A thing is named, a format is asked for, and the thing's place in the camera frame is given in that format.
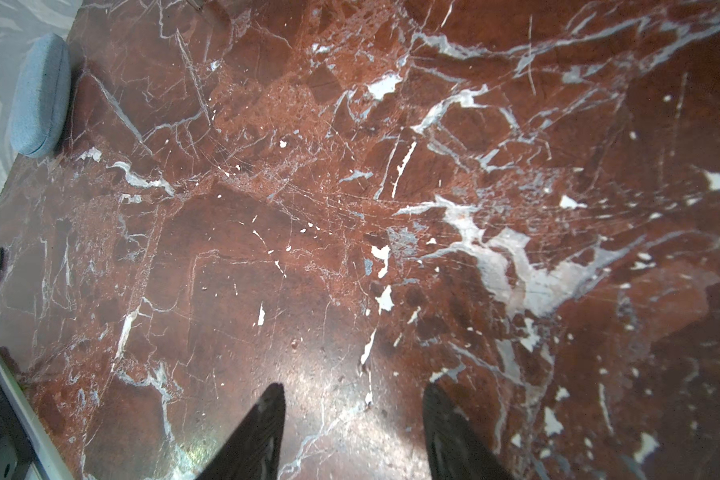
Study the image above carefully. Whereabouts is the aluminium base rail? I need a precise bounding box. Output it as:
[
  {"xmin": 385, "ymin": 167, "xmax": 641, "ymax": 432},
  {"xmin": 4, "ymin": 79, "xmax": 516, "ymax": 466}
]
[{"xmin": 0, "ymin": 347, "xmax": 76, "ymax": 479}]

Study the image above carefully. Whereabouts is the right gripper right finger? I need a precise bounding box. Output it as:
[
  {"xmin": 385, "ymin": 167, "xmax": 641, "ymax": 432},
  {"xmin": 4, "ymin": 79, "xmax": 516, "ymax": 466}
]
[{"xmin": 422, "ymin": 383, "xmax": 512, "ymax": 480}]

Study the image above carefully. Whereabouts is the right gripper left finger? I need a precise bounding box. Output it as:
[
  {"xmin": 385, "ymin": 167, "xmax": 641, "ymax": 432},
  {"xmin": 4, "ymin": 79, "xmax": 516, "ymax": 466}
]
[{"xmin": 196, "ymin": 383, "xmax": 286, "ymax": 480}]

